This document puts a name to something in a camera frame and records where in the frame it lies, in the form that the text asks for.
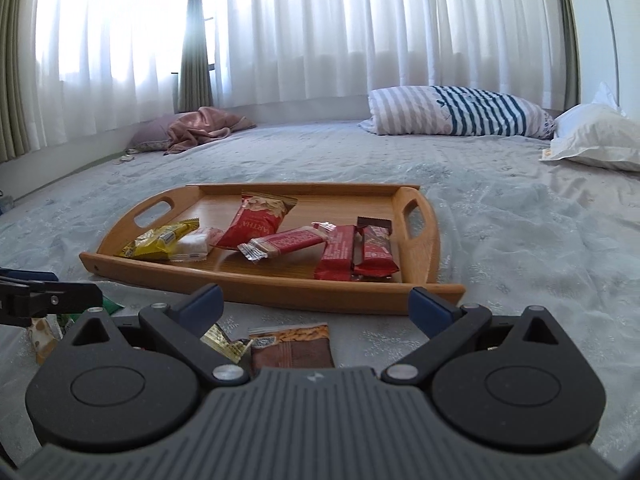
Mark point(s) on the light blue snowflake bedspread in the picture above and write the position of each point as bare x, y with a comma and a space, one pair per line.
525, 235

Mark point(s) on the striped pillow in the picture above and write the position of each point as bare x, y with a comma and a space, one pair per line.
450, 110

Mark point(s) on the pink cloth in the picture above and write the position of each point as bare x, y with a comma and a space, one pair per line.
205, 125

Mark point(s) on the dark brown chocolate bar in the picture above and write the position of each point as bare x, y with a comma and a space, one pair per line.
372, 221

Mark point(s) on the wooden tray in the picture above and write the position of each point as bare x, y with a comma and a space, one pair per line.
310, 208

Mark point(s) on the small pale trinket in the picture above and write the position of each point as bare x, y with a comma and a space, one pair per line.
124, 158

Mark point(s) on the clear rice cake packet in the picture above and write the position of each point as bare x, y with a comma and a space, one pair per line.
192, 245

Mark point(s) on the white wardrobe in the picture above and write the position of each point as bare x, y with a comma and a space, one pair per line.
615, 20

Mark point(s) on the green curtain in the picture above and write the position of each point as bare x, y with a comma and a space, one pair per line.
196, 60

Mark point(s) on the large red snack bag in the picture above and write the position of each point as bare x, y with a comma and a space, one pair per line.
250, 225

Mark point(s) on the red wafer bar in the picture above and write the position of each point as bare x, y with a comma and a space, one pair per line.
336, 255

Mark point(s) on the yellow snack packet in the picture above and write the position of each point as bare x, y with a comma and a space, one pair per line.
155, 240

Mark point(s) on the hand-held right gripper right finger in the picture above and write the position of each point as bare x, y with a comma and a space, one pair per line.
432, 310

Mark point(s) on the small gold packet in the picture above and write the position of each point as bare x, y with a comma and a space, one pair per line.
220, 340

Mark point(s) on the pink white candy packet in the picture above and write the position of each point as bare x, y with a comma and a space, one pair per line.
323, 226

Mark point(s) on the brown almond bar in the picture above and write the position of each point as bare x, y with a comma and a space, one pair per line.
290, 355

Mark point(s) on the white pillow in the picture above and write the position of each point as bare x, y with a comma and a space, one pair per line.
595, 135

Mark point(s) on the olive curtain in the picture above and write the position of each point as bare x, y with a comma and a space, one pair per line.
570, 35
17, 60

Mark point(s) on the mauve pillow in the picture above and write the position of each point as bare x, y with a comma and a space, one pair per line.
150, 132

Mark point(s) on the green snack packet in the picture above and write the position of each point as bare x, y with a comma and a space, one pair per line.
111, 306

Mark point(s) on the white sheer curtain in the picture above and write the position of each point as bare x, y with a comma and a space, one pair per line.
375, 25
110, 35

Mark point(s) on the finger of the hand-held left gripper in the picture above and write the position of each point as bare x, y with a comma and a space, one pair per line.
30, 276
65, 294

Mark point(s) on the red chocolate bar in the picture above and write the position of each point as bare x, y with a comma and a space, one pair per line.
378, 255

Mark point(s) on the beige nougat packet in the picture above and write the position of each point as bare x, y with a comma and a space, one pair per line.
42, 342

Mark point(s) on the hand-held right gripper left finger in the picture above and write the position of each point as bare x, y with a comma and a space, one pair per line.
200, 305

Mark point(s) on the red bar with clear ends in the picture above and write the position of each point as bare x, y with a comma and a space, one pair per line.
285, 242

